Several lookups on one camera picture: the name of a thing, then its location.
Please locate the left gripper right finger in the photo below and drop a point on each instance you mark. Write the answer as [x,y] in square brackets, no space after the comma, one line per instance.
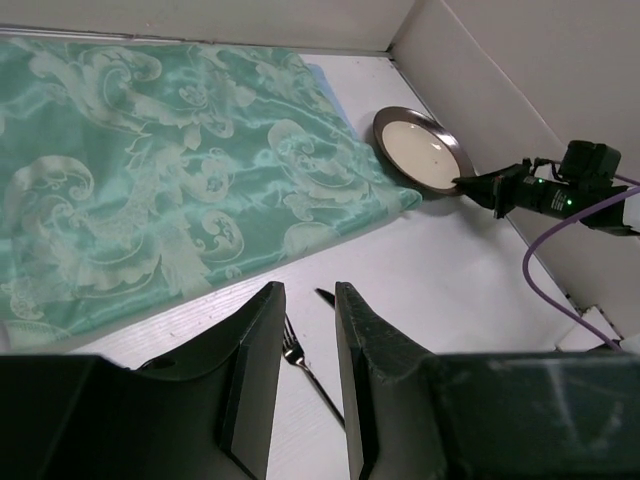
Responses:
[412,414]

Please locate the silver fork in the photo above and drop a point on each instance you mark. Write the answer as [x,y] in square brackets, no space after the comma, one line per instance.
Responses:
[294,354]

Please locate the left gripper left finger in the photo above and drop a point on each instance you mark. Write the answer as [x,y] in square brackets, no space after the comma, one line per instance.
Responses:
[203,410]

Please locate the metal plate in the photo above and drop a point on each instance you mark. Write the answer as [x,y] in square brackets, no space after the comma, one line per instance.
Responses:
[421,149]

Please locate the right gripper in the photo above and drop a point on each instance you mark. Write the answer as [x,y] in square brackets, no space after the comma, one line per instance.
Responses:
[532,185]

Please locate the green patterned cloth placemat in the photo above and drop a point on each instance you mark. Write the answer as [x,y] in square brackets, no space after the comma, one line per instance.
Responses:
[137,177]

